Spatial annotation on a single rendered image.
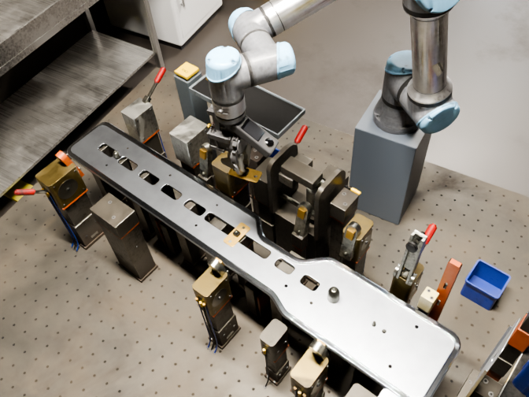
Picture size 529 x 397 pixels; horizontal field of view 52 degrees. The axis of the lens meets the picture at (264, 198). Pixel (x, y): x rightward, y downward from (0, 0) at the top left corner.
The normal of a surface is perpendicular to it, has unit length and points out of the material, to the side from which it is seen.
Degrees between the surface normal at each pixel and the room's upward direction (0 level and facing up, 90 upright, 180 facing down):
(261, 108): 0
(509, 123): 0
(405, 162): 90
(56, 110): 0
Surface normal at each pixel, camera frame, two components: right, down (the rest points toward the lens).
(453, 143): -0.06, -0.61
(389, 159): -0.50, 0.70
